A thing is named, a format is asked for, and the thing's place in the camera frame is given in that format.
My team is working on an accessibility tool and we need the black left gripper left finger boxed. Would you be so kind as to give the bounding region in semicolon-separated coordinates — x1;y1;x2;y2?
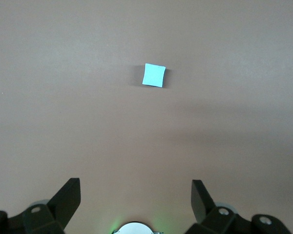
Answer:
0;177;82;234

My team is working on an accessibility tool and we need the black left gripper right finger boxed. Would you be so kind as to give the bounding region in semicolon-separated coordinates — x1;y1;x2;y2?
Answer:
185;179;290;234

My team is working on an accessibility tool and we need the blue block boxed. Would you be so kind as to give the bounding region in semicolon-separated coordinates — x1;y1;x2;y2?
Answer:
142;63;167;88

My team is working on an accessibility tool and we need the brown table mat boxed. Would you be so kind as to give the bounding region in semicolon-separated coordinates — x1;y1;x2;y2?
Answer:
0;0;293;234

